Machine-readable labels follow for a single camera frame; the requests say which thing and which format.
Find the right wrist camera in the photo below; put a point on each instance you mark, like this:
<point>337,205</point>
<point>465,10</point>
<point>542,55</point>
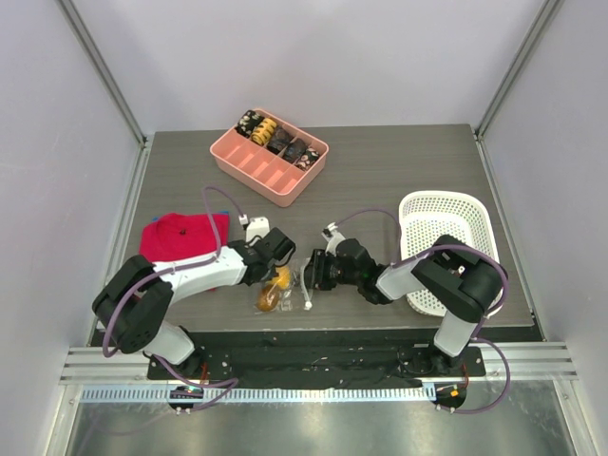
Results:
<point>333,237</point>

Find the right aluminium frame post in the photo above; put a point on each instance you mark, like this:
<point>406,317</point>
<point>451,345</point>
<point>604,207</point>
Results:
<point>539,26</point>

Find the black spotted sock roll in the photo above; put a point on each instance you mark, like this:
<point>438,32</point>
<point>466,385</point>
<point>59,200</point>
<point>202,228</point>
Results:
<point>307,159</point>

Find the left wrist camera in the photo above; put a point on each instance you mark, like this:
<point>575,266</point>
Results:
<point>254,228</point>

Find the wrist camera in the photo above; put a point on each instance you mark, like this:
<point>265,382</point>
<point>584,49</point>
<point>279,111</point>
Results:
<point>333,237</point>
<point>254,228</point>

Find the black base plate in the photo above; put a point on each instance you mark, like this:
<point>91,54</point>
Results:
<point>316,359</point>

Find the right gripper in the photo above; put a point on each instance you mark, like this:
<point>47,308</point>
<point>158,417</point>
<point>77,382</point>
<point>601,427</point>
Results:
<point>314,271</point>

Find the white slotted cable duct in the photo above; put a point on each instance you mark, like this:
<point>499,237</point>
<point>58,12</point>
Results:
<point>181,394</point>

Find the white perforated basket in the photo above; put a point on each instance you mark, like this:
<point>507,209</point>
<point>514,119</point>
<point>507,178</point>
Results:
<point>424,216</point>

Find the left aluminium frame post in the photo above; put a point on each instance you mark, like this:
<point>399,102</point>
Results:
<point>79,28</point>

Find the yellow black sock roll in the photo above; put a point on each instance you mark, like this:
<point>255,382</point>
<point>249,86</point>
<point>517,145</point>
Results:
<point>264,131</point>

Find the yellow fake fruit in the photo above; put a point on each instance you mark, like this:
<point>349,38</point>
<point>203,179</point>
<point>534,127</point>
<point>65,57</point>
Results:
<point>282,279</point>

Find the brown orange fake fruit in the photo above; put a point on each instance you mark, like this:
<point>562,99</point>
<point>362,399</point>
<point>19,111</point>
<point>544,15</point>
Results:
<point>268,298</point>

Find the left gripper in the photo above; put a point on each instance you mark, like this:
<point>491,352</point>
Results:
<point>274,274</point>

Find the clear zip top bag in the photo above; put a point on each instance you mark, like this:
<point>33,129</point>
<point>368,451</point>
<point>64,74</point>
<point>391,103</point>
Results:
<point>298,297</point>

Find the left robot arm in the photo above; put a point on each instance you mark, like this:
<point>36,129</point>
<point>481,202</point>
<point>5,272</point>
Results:
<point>133,305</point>

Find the dark brown sock roll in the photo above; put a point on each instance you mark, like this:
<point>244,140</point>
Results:
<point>279,140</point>

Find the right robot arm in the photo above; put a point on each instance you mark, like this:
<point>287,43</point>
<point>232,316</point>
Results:
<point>467,282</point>

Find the red folded cloth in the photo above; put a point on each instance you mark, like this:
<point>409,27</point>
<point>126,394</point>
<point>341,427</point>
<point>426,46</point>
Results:
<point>175,237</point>

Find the pink divided tray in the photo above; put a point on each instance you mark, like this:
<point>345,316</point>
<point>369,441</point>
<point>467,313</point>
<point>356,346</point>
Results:
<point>268,174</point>

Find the blue folded cloth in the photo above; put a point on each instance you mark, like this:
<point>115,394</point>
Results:
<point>225,212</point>

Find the aluminium frame post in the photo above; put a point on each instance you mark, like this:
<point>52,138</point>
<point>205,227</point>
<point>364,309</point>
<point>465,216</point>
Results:
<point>79,28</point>
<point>539,26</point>

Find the black floral sock roll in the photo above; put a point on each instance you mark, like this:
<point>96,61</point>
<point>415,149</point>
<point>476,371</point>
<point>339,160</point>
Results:
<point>248,122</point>

